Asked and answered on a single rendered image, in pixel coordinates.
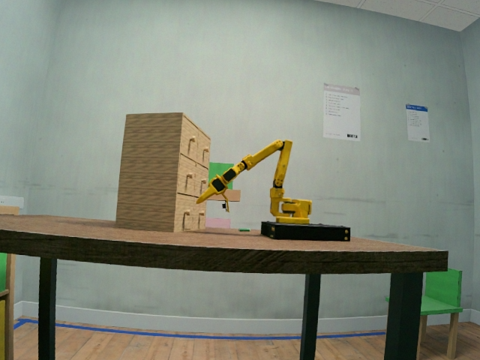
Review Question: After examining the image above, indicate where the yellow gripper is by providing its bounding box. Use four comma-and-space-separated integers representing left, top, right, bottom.
196, 175, 230, 212

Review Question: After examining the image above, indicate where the wooden chest of drawers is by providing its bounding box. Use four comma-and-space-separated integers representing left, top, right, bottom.
115, 112, 211, 233

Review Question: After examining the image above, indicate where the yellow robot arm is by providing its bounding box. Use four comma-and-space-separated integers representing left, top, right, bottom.
221, 139, 310, 224

